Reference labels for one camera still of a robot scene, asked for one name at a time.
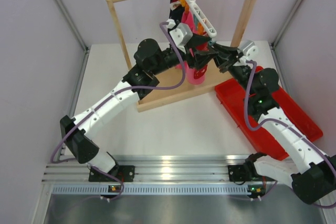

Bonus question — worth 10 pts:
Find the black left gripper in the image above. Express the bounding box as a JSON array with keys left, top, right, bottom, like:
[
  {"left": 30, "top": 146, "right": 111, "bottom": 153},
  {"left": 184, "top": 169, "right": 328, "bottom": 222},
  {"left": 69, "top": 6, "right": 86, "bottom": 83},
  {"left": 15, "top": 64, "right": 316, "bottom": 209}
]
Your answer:
[{"left": 150, "top": 31, "right": 217, "bottom": 75}]

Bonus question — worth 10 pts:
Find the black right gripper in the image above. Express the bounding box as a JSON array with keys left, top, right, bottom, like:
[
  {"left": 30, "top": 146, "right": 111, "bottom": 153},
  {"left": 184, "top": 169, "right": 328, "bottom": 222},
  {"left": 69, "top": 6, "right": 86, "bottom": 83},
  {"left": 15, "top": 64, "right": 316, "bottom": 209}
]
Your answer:
[{"left": 208, "top": 43, "right": 256, "bottom": 95}]

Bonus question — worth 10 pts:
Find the red patterned sock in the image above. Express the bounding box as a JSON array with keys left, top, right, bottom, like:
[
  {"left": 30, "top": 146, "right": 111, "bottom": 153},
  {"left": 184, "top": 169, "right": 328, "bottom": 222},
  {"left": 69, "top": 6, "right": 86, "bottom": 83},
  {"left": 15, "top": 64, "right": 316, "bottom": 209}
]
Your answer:
[{"left": 193, "top": 44, "right": 208, "bottom": 79}]

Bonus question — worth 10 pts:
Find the pink towel sock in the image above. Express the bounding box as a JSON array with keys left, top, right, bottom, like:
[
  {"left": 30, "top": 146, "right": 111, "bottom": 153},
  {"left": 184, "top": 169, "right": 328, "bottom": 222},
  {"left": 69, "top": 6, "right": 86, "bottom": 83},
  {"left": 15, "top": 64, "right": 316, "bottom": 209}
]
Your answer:
[{"left": 181, "top": 11, "right": 205, "bottom": 85}]

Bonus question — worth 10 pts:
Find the white clip hanger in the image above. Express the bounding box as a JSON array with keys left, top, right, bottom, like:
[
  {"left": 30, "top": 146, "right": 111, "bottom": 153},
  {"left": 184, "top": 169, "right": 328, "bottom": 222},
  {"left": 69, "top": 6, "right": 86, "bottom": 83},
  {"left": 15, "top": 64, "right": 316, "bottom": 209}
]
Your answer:
[{"left": 185, "top": 0, "right": 217, "bottom": 39}]

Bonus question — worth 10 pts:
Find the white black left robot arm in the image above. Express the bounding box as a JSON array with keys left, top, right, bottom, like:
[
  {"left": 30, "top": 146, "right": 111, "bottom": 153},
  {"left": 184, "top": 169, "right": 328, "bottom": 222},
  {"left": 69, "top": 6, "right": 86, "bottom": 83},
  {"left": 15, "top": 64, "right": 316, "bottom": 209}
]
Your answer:
[{"left": 60, "top": 33, "right": 217, "bottom": 181}]

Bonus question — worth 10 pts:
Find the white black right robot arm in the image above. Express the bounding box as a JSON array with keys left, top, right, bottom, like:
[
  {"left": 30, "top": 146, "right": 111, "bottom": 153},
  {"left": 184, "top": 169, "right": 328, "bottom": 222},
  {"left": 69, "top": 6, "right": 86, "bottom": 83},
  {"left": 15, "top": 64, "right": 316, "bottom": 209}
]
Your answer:
[{"left": 210, "top": 41, "right": 335, "bottom": 205}]

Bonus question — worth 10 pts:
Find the teal middle clothes peg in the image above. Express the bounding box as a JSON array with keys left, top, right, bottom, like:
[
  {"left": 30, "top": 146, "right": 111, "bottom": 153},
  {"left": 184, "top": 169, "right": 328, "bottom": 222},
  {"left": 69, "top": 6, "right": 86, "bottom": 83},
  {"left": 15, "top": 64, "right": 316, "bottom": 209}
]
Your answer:
[{"left": 193, "top": 15, "right": 199, "bottom": 29}]

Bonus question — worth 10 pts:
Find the red plastic tray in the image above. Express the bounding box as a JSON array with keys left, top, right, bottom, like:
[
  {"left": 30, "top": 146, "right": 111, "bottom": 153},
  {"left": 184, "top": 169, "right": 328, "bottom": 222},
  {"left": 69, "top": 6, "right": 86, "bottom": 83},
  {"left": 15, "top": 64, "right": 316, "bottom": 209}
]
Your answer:
[{"left": 215, "top": 66, "right": 323, "bottom": 161}]

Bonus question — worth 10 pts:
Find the black christmas sock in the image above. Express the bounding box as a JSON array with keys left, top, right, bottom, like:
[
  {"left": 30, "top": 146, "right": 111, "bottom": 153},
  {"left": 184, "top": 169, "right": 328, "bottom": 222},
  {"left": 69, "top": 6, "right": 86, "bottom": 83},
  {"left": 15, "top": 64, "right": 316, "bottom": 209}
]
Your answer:
[{"left": 169, "top": 0, "right": 184, "bottom": 23}]

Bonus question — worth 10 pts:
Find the wooden clothes rack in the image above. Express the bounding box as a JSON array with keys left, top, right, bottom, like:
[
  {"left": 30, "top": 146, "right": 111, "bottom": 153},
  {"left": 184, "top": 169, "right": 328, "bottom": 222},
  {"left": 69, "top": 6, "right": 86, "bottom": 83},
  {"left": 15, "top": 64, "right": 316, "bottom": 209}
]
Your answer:
[{"left": 106, "top": 0, "right": 256, "bottom": 112}]

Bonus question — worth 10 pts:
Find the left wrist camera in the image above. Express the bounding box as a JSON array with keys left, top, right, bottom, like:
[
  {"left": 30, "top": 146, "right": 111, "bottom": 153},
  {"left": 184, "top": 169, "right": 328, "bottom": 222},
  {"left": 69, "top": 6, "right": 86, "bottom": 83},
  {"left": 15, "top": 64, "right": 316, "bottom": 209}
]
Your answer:
[{"left": 169, "top": 23, "right": 193, "bottom": 47}]

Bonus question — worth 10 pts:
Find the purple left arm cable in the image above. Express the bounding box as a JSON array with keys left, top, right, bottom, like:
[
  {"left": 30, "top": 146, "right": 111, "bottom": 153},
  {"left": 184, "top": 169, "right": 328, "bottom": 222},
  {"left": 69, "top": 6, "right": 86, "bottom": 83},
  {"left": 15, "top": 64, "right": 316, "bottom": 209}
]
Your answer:
[{"left": 50, "top": 20, "right": 186, "bottom": 202}]

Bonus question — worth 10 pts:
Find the aluminium mounting rail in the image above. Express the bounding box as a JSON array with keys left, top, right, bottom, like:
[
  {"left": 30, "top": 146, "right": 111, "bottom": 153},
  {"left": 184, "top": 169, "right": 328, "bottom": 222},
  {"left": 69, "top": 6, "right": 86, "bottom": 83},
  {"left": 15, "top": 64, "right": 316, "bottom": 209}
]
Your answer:
[{"left": 42, "top": 155, "right": 248, "bottom": 184}]

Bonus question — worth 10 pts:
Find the perforated cable duct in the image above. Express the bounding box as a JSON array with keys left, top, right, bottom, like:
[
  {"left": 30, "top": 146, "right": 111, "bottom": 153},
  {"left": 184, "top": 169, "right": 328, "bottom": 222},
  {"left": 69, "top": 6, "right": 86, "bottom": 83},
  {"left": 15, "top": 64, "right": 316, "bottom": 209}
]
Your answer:
[{"left": 52, "top": 183, "right": 266, "bottom": 196}]

